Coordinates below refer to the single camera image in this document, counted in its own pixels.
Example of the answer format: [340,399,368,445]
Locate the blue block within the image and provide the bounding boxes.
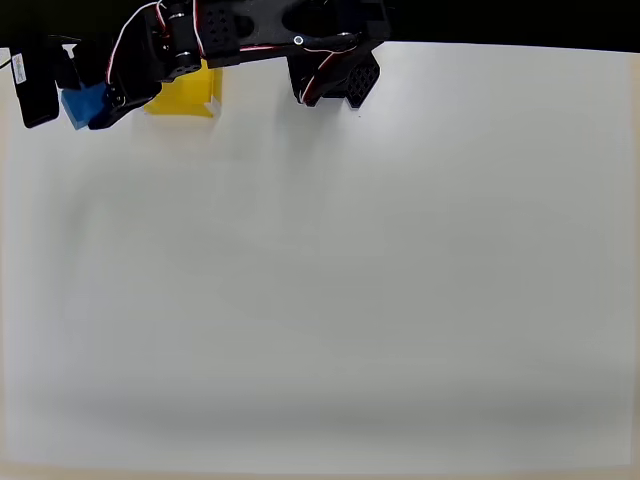
[59,81,109,132]

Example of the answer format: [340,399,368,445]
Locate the yellow open box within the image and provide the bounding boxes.
[143,67,224,119]

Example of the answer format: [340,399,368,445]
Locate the black webcam with white label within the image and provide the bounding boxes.
[9,42,62,130]

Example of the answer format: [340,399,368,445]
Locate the red white servo wire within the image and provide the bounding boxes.
[106,0,364,104]

